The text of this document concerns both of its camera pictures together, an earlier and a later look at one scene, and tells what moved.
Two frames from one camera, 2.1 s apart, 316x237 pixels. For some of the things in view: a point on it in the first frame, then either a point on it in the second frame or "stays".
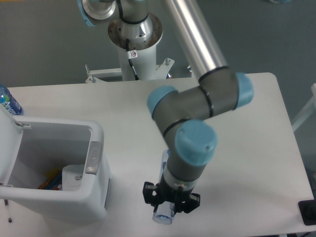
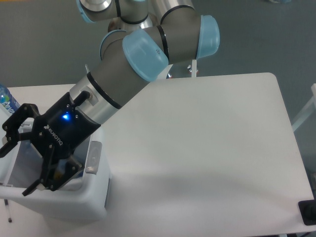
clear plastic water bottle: x=164 y=211 to x=27 y=126
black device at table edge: x=307 y=210 stays
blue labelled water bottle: x=7 y=100 stays
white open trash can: x=31 y=148 stays
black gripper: x=166 y=193 to x=60 y=130
